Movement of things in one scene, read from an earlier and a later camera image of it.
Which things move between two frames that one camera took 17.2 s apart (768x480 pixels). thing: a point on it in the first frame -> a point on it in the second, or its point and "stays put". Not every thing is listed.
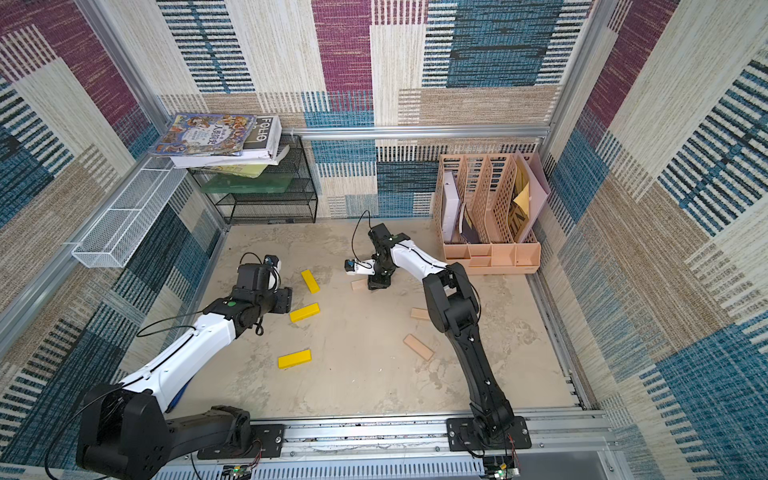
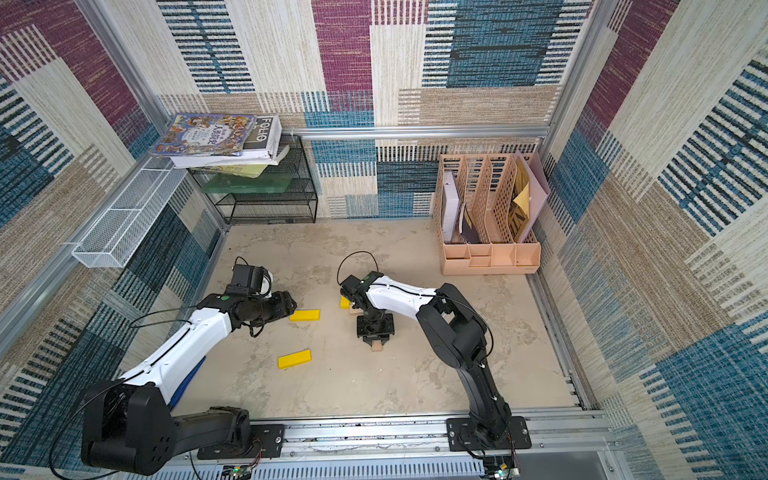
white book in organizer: [450, 208] stays put
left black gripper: [284, 296] stays put
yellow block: [305, 312] stays put
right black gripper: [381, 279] -> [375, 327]
